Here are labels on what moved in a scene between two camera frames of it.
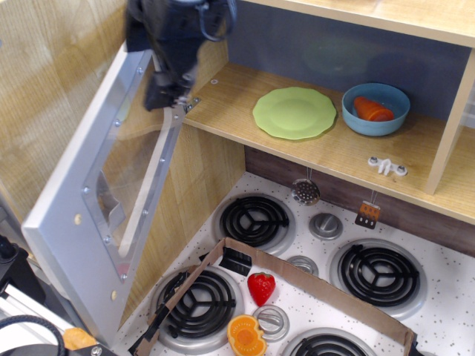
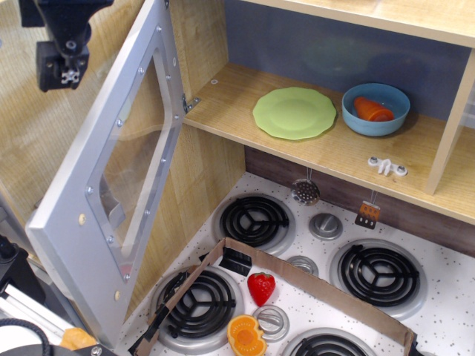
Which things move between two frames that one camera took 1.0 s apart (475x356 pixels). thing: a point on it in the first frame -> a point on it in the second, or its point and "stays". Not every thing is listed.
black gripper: (173, 30) -> (69, 23)
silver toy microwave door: (86, 231) stays
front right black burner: (329, 342) stays
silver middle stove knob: (304, 263) stays
